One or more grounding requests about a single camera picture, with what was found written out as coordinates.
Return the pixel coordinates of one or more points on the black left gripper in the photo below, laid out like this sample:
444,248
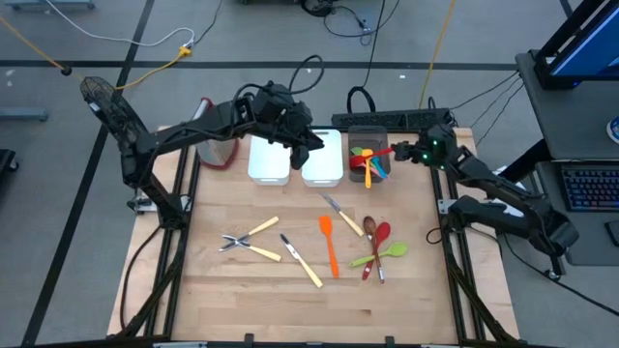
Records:
280,116

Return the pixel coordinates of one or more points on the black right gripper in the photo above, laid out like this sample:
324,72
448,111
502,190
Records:
435,145

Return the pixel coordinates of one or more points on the blue silicone spatula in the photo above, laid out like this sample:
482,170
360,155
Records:
382,170

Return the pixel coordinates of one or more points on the pink silicone spatula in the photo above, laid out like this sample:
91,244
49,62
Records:
374,169

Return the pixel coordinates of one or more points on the yellow silicone spatula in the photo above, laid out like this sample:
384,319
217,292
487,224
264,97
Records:
368,174

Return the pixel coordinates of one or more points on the green silicone spatula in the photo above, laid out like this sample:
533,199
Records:
358,151

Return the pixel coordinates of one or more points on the brown wooden spoon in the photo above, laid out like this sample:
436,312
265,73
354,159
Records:
370,224

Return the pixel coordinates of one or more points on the red silicone spoon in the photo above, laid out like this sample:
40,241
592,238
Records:
383,232

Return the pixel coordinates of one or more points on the green silicone spoon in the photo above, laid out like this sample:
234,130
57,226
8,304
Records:
396,249

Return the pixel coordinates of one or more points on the orange silicone spatula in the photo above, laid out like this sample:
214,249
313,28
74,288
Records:
330,251

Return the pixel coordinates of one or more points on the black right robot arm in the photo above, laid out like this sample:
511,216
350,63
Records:
508,193

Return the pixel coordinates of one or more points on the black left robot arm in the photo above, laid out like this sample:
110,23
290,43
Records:
193,128

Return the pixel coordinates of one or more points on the white plastic bin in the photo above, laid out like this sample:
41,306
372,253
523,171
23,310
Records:
324,164
268,164

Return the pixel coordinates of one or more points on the black power strip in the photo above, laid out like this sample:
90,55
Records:
387,118

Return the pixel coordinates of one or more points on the grey plastic bin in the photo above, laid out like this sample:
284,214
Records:
367,137

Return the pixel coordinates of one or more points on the steel box grater red trim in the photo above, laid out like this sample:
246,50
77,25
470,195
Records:
217,154

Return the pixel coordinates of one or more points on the grey desk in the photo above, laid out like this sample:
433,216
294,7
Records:
566,121

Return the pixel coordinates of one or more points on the black keyboard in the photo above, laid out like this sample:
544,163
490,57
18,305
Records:
590,188

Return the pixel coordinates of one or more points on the black floor fan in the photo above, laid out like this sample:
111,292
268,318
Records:
111,106

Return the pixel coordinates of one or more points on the white wipes canister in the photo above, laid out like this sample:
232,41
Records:
614,130

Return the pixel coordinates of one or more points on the computer monitor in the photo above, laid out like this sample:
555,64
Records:
590,48

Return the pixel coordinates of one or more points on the dark keyboard desk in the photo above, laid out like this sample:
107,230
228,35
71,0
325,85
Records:
595,251

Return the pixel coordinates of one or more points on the black caster base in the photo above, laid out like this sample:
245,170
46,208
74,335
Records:
7,162

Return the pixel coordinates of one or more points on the grey metal floor rail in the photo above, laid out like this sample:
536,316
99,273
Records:
48,5

